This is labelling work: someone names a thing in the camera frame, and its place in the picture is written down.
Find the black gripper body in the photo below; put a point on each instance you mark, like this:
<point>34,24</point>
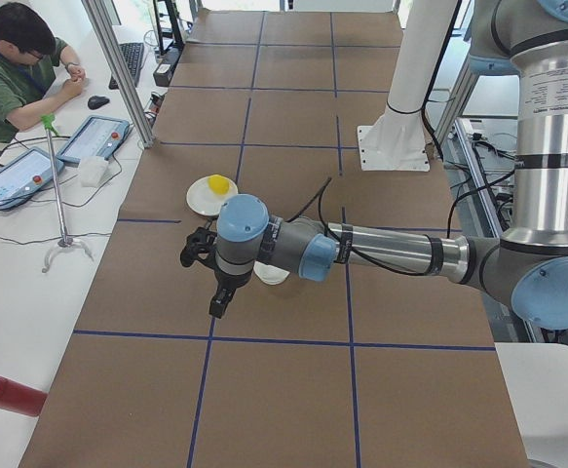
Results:
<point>229,282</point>

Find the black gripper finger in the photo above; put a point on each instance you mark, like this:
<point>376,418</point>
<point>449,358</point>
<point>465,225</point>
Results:
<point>220,301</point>

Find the yellow lemon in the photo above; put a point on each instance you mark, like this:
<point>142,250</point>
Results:
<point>219,184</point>

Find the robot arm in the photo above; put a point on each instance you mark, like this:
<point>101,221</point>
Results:
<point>525,268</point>

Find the white bowl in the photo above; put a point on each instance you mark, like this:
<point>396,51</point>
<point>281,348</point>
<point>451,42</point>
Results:
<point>269,274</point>

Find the white plate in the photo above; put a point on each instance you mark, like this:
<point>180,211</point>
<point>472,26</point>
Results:
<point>201,200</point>

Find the white tissue box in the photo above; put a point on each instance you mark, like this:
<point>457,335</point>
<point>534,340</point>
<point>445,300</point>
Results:
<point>91,170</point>

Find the brown paper table cover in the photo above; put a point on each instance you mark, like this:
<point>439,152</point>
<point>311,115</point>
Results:
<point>365,369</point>

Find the far teach pendant tablet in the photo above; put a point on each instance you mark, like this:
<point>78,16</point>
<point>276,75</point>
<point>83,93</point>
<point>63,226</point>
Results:
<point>98,136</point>

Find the teach pendant tablet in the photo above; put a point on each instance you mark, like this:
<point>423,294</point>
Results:
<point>98,136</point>
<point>24,176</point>

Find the black device box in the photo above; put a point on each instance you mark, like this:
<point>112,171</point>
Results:
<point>163,73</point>

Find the black computer mouse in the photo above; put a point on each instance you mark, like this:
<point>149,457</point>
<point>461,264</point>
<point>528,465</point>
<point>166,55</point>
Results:
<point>96,102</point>

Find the near teach pendant tablet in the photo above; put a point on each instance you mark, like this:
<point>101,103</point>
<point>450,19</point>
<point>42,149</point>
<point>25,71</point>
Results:
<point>24,176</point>

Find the metal stand green clip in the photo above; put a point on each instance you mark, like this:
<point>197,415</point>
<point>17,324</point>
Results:
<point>65,243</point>

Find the black keyboard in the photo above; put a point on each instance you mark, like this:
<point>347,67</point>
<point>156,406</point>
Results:
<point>133,54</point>

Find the red cylinder tube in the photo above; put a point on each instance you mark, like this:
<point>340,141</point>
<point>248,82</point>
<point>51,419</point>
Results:
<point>19,398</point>

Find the seated man green shirt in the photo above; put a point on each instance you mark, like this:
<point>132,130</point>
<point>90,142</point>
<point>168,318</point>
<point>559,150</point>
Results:
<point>39,72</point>

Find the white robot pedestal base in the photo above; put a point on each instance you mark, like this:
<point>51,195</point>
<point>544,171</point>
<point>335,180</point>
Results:
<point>396,141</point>

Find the aluminium frame post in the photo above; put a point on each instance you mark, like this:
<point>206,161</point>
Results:
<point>102,26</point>

